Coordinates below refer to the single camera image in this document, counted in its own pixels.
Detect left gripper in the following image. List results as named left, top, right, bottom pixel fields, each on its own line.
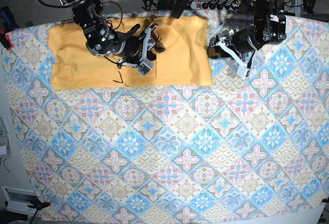
left=207, top=28, right=259, bottom=79

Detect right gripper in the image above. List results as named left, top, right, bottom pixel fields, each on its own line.
left=113, top=23, right=166, bottom=76

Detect yellow T-shirt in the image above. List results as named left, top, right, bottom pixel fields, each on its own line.
left=47, top=16, right=212, bottom=90

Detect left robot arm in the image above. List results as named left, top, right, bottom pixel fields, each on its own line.
left=207, top=0, right=286, bottom=80

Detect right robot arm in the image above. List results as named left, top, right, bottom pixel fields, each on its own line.
left=59, top=0, right=165, bottom=76

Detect black clamp on table edge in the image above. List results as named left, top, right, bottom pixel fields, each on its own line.
left=170, top=0, right=190, bottom=19

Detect patterned blue pink tablecloth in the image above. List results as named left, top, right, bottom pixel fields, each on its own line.
left=1, top=16, right=328, bottom=223

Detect red black clamp left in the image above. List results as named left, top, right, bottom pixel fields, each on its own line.
left=0, top=28, right=13, bottom=51

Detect orange black clamp bottom left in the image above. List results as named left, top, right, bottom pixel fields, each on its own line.
left=27, top=201, right=50, bottom=211

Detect white power strip red switch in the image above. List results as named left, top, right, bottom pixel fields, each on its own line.
left=190, top=2, right=230, bottom=10

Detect blue handled tool left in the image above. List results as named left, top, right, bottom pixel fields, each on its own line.
left=1, top=6, right=19, bottom=32

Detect white aluminium rail bottom left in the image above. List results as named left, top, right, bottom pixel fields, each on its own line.
left=1, top=186, right=39, bottom=216

